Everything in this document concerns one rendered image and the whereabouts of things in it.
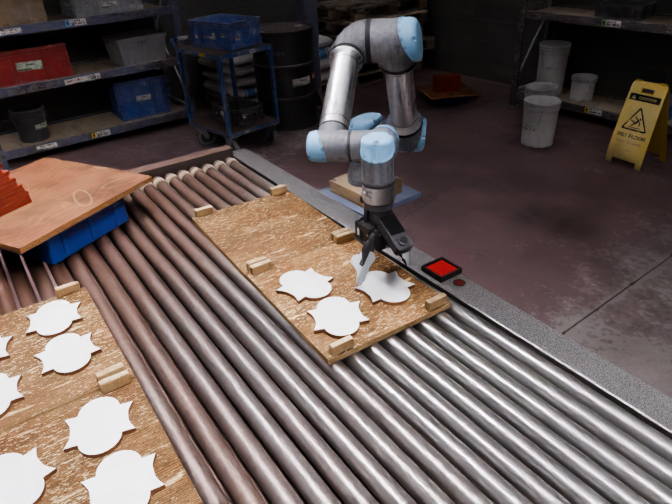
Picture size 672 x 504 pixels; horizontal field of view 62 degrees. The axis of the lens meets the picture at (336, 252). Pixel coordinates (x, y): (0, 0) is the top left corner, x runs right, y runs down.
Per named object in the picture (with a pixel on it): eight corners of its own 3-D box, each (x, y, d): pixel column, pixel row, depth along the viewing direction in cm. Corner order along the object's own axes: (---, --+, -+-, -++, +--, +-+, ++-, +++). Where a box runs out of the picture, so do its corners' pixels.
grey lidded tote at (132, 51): (153, 53, 563) (148, 27, 551) (171, 57, 540) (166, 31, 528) (105, 62, 533) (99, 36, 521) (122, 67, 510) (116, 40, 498)
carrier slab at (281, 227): (288, 193, 196) (287, 189, 195) (354, 240, 166) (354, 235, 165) (192, 222, 180) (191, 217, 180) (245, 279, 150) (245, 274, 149)
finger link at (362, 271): (348, 276, 140) (365, 243, 138) (361, 287, 135) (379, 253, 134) (339, 273, 138) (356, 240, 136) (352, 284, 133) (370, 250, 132)
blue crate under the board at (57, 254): (64, 204, 196) (56, 178, 191) (132, 219, 183) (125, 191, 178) (-17, 246, 172) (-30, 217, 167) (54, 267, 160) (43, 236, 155)
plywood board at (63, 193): (46, 161, 204) (45, 156, 203) (152, 180, 185) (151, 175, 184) (-94, 221, 166) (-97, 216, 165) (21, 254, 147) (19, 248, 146)
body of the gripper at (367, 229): (379, 233, 142) (378, 189, 136) (400, 246, 136) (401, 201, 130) (354, 242, 139) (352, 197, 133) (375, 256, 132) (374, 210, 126)
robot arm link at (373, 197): (401, 184, 127) (372, 193, 124) (401, 202, 130) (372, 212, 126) (381, 174, 133) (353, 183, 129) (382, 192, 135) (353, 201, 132)
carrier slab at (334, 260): (354, 240, 166) (354, 235, 165) (451, 307, 136) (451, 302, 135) (246, 279, 150) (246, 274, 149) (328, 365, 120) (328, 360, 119)
